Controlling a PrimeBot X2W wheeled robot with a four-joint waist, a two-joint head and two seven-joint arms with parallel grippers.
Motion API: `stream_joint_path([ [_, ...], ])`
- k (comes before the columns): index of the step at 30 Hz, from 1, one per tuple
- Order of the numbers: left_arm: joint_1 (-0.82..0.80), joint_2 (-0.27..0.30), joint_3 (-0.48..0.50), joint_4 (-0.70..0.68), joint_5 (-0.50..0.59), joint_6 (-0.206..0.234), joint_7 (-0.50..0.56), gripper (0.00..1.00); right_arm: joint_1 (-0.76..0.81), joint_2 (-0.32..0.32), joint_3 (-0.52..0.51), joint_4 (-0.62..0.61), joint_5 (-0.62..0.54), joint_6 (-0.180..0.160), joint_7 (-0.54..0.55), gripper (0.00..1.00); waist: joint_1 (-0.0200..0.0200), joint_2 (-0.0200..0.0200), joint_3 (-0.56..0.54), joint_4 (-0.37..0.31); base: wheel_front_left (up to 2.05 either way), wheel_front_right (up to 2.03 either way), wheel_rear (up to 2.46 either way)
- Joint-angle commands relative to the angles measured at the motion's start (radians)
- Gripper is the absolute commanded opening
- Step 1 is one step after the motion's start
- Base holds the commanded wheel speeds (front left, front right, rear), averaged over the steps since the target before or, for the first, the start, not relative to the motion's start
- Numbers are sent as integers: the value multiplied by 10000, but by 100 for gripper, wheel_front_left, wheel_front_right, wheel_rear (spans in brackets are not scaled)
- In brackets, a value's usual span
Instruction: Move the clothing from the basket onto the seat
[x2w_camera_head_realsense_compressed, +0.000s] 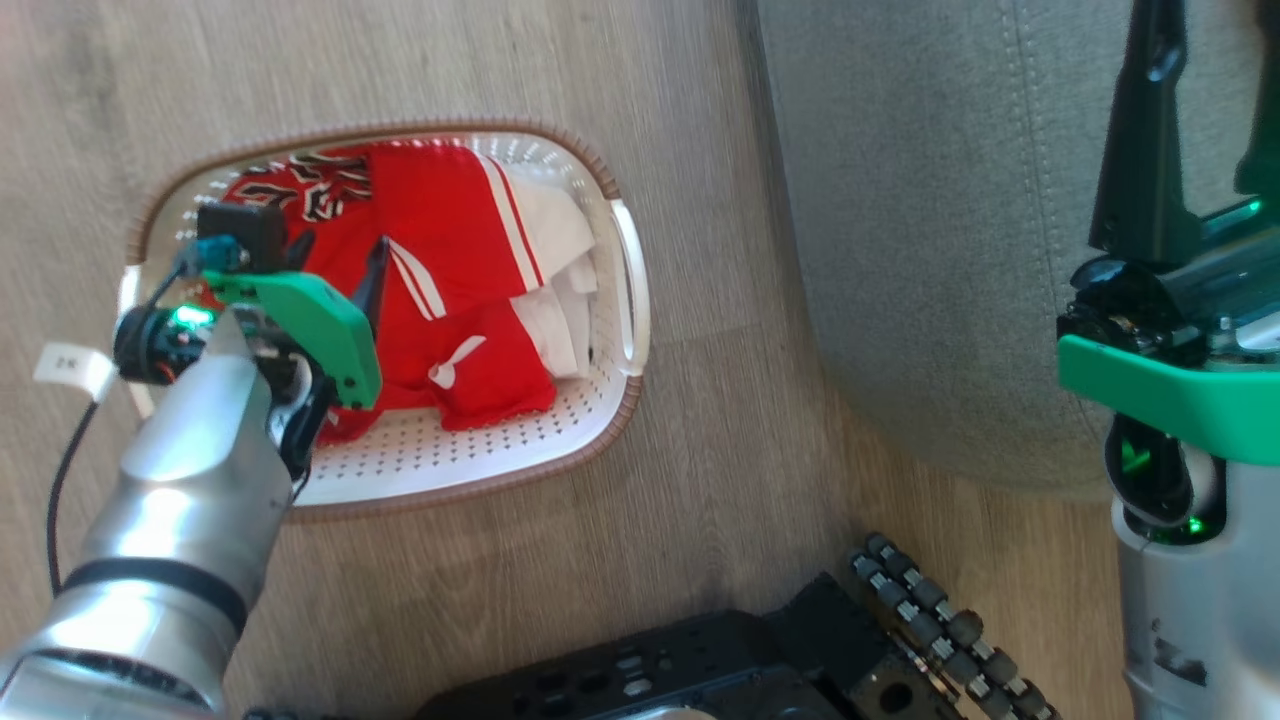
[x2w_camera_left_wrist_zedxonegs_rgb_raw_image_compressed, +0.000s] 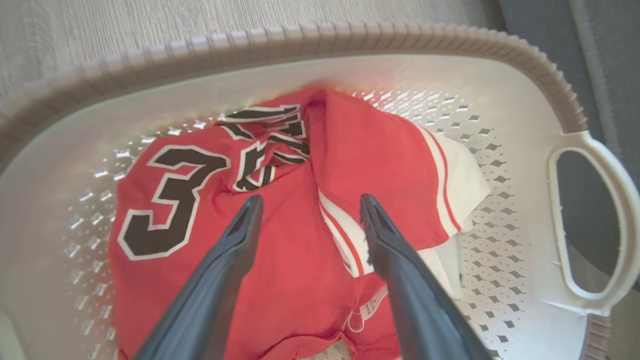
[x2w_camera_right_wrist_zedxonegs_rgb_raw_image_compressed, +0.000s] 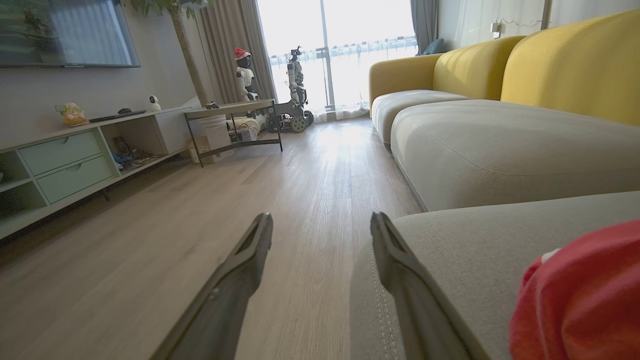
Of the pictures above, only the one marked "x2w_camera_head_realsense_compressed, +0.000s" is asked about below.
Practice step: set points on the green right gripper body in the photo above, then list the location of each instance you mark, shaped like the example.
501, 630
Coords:
1170, 385

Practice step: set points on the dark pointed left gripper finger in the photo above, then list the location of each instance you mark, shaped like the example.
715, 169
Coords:
374, 290
302, 250

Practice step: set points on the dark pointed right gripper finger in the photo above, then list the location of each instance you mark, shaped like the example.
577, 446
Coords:
1262, 120
1140, 150

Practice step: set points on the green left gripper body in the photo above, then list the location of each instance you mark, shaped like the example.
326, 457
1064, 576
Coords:
320, 325

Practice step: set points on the red garment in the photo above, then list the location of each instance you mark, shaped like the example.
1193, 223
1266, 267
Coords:
440, 230

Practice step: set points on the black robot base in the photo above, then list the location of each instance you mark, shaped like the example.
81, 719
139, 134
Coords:
650, 670

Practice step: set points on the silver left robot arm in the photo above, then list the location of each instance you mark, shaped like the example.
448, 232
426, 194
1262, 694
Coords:
180, 500

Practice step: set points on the grey fabric sofa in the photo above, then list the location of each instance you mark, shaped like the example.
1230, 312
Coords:
900, 200

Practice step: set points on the white brown-rimmed laundry basket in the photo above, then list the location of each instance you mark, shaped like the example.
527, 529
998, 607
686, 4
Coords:
450, 450

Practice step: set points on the black roller omni wheel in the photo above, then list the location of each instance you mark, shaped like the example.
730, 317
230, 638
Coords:
930, 610

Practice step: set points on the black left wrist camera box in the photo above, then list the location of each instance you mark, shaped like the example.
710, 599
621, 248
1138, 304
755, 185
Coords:
245, 230

